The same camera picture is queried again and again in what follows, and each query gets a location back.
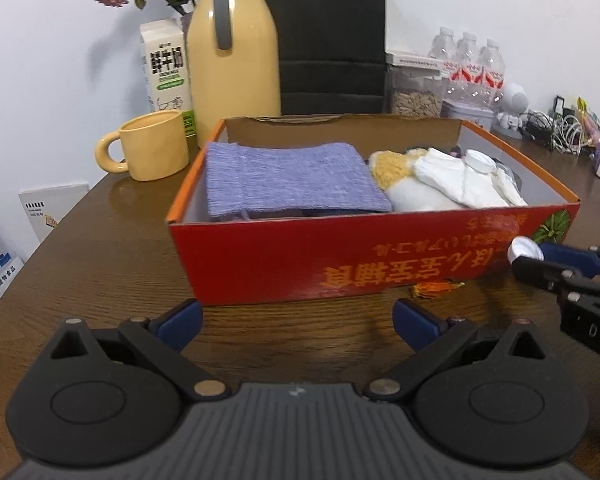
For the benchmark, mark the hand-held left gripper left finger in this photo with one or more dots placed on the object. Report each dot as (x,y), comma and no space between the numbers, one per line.
(182,321)

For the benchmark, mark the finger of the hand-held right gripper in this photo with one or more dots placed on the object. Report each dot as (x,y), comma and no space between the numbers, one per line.
(575,257)
(540,272)

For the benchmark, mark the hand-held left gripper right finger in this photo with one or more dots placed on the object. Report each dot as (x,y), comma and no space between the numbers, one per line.
(415,326)

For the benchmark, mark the small white round cap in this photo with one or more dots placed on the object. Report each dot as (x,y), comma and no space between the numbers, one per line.
(526,250)

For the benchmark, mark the red cardboard box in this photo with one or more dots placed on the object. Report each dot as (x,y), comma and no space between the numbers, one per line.
(280,260)

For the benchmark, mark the white tissue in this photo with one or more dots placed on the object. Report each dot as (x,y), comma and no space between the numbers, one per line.
(460,180)

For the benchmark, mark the white yellow plush toy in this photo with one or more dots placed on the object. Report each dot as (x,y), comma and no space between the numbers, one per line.
(395,170)

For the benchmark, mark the purple woven cloth bag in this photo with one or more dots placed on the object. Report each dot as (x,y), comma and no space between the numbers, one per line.
(290,180)

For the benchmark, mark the yellow green snack packet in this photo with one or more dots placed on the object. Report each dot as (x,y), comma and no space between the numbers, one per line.
(592,120)

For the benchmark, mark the black charging plug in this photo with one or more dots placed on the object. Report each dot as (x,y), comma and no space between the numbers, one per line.
(561,106)

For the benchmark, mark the white cardboard box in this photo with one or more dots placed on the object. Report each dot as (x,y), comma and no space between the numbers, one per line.
(50,215)

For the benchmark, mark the white robot speaker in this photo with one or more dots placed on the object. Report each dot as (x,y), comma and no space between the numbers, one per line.
(514,97)

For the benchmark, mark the yellow ceramic mug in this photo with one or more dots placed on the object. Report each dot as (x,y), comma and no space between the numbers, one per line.
(155,150)

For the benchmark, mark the lilac tin box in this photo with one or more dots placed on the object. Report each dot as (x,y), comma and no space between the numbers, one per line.
(467,115)

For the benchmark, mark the blue white packages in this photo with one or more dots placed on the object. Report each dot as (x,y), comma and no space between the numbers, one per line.
(0,280)

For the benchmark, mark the clear seed container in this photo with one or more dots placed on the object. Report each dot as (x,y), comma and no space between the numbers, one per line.
(415,102)

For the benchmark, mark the yellow thermos jug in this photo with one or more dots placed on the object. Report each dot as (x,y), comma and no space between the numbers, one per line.
(235,85)

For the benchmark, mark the flat white box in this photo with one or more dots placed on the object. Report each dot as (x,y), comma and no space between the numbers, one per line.
(415,58)

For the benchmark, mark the white milk carton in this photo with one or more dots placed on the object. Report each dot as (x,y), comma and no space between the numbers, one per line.
(165,70)

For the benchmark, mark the black paper bag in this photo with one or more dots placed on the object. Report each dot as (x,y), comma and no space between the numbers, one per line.
(330,35)

